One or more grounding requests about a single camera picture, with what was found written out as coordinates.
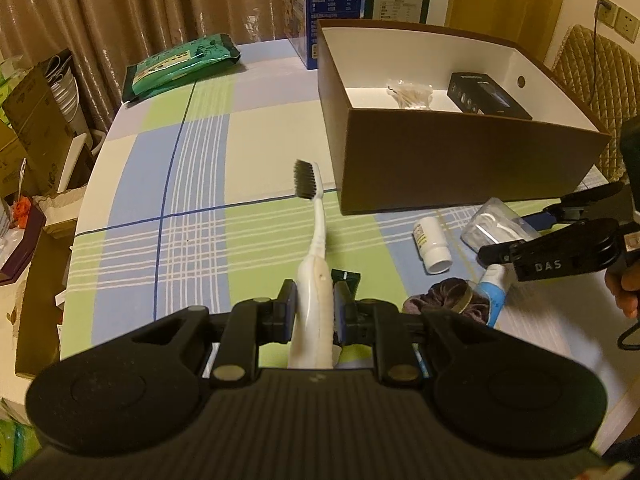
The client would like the blue toothpaste tube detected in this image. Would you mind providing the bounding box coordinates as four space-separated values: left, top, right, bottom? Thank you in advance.
475 262 514 329

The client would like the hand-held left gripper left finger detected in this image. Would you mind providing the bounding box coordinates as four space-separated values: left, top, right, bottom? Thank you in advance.
132 279 301 390

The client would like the blue carton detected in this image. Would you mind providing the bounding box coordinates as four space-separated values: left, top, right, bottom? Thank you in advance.
280 0 364 70

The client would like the desktop with checked tablecloth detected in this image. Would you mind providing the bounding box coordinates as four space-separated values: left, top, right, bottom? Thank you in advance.
55 39 640 461

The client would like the black power cable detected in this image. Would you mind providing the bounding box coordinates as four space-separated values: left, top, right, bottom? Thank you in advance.
589 2 605 107

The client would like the chair with quilted cover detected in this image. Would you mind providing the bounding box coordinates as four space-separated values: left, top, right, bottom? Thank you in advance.
550 24 640 184

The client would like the dark red box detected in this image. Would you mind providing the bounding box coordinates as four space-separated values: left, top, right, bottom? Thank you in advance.
0 197 48 286

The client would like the stack of white bowls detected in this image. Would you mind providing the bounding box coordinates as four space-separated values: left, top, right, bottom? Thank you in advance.
45 57 92 137

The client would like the brown curtain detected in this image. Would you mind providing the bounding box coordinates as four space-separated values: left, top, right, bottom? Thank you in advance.
0 0 301 136

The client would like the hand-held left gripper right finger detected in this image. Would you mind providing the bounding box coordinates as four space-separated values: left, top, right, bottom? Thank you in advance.
332 281 501 389

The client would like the open brown cardboard box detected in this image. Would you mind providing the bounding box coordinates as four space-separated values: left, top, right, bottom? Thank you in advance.
15 185 90 379

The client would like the dark brown hair scrunchie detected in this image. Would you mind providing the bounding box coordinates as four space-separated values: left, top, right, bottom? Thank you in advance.
402 277 493 329

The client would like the closed brown cardboard box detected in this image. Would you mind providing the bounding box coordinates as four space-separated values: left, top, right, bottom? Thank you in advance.
2 50 77 196

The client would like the green wet wipes pack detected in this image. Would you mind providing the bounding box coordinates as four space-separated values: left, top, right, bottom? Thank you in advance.
122 33 242 104

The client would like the white plank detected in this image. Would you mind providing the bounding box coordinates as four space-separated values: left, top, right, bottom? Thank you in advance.
57 132 94 194

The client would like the small white bottle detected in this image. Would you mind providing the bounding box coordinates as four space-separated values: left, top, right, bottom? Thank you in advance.
412 216 454 275

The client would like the person's right hand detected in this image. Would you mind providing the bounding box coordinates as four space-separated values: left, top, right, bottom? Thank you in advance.
605 256 640 319

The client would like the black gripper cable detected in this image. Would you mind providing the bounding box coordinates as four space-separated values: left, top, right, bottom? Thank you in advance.
616 317 640 354

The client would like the clear bag of cotton swabs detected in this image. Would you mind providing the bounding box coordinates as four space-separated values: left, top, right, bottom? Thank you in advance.
385 78 435 111

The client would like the black product box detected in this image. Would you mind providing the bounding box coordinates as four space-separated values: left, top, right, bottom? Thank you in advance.
446 71 534 121

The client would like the stack of green tissue packs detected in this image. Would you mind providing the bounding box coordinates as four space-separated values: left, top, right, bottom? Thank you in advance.
0 400 42 472

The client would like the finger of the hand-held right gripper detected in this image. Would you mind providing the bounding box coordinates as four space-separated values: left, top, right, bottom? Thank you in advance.
520 181 627 232
476 240 532 267

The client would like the white electric toothbrush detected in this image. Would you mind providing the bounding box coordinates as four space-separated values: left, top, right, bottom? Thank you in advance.
287 159 335 371

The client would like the brown cardboard storage box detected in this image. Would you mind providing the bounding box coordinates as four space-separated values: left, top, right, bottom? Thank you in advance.
316 18 612 216

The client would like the small dark green tube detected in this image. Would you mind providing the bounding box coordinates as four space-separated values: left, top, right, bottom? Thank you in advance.
330 269 362 293

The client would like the clear plastic cup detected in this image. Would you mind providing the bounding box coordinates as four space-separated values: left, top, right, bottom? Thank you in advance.
460 197 539 254

